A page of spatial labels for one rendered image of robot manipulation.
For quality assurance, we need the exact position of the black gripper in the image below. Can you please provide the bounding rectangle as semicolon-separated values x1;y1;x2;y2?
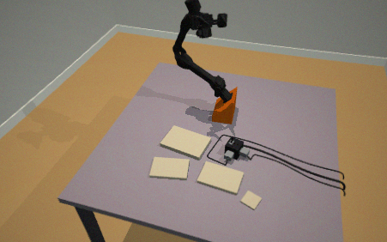
190;13;227;30

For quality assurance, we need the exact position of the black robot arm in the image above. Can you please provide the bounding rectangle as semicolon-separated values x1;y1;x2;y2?
172;0;233;104

